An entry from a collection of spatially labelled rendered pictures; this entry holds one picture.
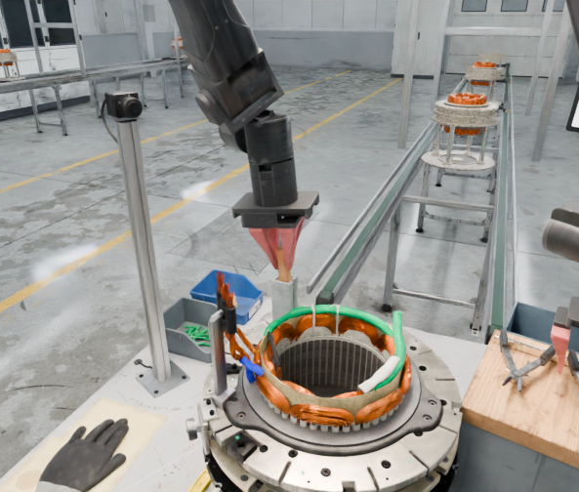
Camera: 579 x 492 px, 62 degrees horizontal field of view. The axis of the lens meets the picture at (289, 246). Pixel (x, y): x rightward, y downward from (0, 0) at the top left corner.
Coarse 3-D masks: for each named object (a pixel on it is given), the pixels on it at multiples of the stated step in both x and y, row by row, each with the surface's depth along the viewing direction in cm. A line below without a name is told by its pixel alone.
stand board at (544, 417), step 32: (512, 352) 71; (480, 384) 65; (512, 384) 65; (544, 384) 65; (576, 384) 65; (480, 416) 60; (512, 416) 60; (544, 416) 60; (576, 416) 60; (544, 448) 57; (576, 448) 55
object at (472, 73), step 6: (468, 66) 439; (468, 72) 427; (474, 72) 423; (480, 72) 419; (486, 72) 417; (492, 72) 417; (498, 72) 420; (468, 78) 427; (474, 78) 422; (480, 78) 420; (486, 78) 419; (492, 78) 420; (498, 78) 420; (468, 84) 431; (468, 90) 433; (492, 90) 439; (492, 96) 441; (492, 102) 437; (498, 102) 437
